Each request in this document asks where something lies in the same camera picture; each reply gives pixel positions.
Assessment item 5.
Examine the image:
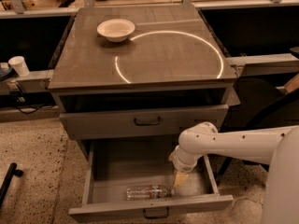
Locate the white ceramic bowl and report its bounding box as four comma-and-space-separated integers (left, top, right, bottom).
96, 19, 135, 43

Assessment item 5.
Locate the black middle drawer handle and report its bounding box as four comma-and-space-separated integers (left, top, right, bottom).
142, 207, 170, 219

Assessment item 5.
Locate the black cable with plug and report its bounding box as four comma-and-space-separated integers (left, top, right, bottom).
8, 83, 48, 115

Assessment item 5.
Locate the grey drawer cabinet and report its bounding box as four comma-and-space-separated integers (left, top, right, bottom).
47, 5, 241, 161

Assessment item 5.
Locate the grey metal side rail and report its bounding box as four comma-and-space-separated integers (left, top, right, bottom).
227, 53, 299, 77

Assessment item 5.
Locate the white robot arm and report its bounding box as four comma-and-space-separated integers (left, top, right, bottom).
169, 122, 299, 224

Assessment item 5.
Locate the clear plastic water bottle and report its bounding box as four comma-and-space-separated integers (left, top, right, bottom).
126, 185, 174, 201

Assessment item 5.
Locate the black upper drawer handle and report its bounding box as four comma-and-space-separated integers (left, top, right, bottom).
134, 117, 162, 127

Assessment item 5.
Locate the black pole on floor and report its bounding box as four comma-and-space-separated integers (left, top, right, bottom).
0, 162, 23, 207

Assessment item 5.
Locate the white paper cup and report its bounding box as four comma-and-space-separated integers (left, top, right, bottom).
8, 56, 29, 77

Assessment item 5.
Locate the black drawer handle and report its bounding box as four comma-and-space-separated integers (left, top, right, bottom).
134, 117, 162, 127
142, 207, 170, 219

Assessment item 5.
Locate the open middle drawer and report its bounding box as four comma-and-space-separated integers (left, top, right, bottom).
69, 135, 233, 223

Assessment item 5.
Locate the black office chair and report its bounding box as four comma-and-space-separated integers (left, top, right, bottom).
214, 77, 299, 185

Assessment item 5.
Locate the upper grey drawer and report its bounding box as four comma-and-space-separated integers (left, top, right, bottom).
60, 105, 228, 140

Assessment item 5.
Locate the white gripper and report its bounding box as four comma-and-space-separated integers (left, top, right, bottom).
168, 146, 200, 188

